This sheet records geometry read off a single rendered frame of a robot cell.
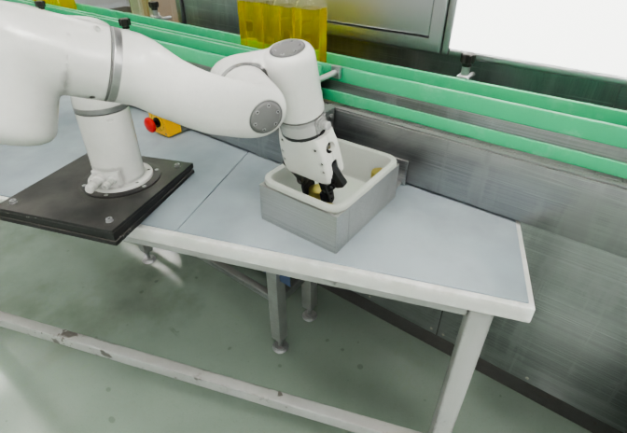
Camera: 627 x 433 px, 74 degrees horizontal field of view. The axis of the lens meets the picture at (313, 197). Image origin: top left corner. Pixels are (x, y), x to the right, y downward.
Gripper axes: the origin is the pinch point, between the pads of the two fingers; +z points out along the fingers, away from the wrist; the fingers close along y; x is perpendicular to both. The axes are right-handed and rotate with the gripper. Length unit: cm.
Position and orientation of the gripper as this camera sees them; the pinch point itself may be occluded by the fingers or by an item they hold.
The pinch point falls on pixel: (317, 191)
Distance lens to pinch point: 77.8
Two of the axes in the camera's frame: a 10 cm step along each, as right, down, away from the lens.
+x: -5.8, 6.5, -5.0
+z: 1.6, 6.8, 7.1
